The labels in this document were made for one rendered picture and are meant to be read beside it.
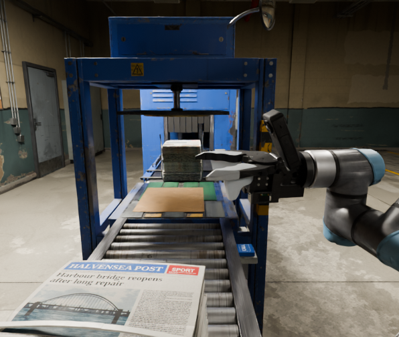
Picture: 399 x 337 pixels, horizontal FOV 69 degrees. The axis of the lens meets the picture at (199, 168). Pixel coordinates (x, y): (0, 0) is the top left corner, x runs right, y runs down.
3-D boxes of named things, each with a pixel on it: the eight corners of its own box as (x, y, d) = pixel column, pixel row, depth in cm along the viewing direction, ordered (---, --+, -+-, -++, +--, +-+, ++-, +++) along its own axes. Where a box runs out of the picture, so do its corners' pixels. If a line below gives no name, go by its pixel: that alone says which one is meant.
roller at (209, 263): (229, 276, 102) (229, 263, 101) (96, 276, 102) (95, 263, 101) (228, 268, 107) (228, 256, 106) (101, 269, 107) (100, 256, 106)
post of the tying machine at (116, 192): (130, 287, 219) (118, 73, 187) (118, 287, 219) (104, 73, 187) (132, 280, 228) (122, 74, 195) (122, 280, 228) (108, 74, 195)
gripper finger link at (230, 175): (215, 210, 47) (256, 196, 52) (217, 176, 45) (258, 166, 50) (204, 203, 49) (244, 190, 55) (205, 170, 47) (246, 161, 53)
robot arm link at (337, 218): (347, 258, 54) (353, 202, 51) (313, 233, 65) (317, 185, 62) (384, 255, 55) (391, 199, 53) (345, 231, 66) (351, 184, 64)
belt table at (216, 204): (238, 236, 145) (239, 217, 143) (108, 236, 145) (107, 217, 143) (225, 194, 214) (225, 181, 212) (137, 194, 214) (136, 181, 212)
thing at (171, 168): (201, 180, 215) (201, 145, 209) (161, 180, 215) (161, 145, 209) (201, 169, 252) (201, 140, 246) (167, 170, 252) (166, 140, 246)
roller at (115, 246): (226, 257, 115) (226, 245, 114) (108, 257, 115) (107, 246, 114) (225, 251, 120) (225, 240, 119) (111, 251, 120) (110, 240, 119)
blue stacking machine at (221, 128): (241, 208, 386) (246, 43, 343) (144, 209, 386) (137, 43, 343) (229, 180, 533) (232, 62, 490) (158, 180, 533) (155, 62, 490)
